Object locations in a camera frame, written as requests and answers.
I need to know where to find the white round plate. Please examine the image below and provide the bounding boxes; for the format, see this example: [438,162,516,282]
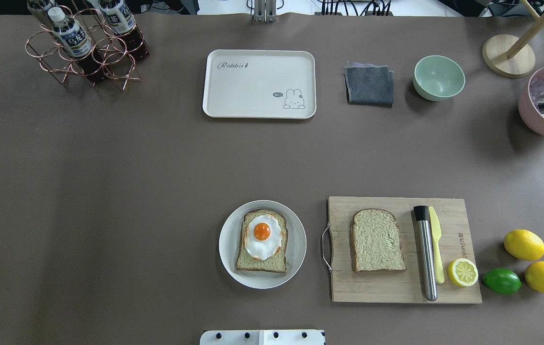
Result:
[218,199,307,289]

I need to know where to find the cream rabbit tray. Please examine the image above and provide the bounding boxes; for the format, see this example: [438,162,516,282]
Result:
[202,49,317,120]

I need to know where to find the fried egg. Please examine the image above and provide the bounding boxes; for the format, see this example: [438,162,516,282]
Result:
[244,214,283,261]

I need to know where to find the grey folded cloth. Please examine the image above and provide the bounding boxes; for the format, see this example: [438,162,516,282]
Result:
[344,62,394,107]

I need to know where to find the yellow plastic knife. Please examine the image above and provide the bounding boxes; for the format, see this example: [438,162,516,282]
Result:
[428,206,445,284]

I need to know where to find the bamboo cutting board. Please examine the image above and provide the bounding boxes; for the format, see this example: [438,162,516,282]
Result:
[328,196,475,303]

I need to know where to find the mint green bowl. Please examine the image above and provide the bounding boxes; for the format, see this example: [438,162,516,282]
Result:
[413,55,465,101]

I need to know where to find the lemon half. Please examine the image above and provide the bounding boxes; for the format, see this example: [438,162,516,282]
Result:
[447,258,479,288]

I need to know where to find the right tea bottle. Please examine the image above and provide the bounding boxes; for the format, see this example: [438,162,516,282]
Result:
[99,0,149,61]

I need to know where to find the tea bottle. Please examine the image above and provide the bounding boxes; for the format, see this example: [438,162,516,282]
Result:
[99,0,149,61]
[27,0,57,29]
[47,6,106,83]

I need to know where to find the front tea bottle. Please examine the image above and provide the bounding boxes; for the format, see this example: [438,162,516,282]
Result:
[47,6,106,83]

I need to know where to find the green lime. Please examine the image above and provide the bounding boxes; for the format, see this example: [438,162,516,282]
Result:
[483,268,522,295]

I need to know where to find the upper whole lemon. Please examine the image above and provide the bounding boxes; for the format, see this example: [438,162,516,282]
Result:
[503,229,544,261]

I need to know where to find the wooden stand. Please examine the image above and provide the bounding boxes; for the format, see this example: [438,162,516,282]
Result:
[482,9,544,78]

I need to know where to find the left rear tea bottle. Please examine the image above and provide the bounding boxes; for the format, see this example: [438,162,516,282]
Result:
[27,0,57,29]

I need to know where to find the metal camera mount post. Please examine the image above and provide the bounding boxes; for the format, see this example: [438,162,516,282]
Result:
[246,0,284,23]

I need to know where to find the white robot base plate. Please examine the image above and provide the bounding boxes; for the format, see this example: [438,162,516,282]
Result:
[200,329,326,345]

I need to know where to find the black cables bundle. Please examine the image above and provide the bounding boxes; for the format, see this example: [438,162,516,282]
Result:
[317,0,394,17]

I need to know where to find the copper wire bottle rack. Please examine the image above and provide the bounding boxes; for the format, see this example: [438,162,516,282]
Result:
[25,0,141,90]

